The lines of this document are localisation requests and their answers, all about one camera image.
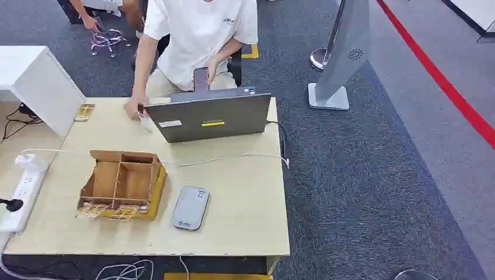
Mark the black plug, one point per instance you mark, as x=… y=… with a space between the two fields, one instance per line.
x=13 y=205

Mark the person in white shirt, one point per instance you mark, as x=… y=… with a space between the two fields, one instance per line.
x=193 y=38

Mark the white furniture with dark edge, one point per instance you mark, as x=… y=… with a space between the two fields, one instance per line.
x=473 y=13

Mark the red floor tape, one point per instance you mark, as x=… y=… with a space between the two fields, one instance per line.
x=441 y=79

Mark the white power strip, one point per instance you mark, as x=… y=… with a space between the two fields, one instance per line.
x=24 y=191

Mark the white cabinet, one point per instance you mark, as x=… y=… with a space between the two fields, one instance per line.
x=42 y=85

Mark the dark smartphone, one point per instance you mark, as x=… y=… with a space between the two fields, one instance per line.
x=201 y=79

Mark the yellow floor marker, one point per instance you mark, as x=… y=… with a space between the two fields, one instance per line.
x=251 y=53

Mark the wooden divided card box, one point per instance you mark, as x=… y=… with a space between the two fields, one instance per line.
x=131 y=181

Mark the grey laptop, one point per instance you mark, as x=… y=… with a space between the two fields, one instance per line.
x=209 y=116

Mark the grey power bank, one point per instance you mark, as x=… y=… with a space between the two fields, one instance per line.
x=190 y=208

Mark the chrome stanchion post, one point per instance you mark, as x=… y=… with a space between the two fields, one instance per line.
x=319 y=58

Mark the person crouching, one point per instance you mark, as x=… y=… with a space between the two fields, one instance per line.
x=91 y=11

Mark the yellow board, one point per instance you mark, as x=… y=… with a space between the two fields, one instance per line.
x=216 y=276

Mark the grey kiosk stand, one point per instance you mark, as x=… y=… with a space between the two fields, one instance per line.
x=342 y=50

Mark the gold patterned card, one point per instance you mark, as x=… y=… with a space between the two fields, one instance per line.
x=92 y=211
x=123 y=213

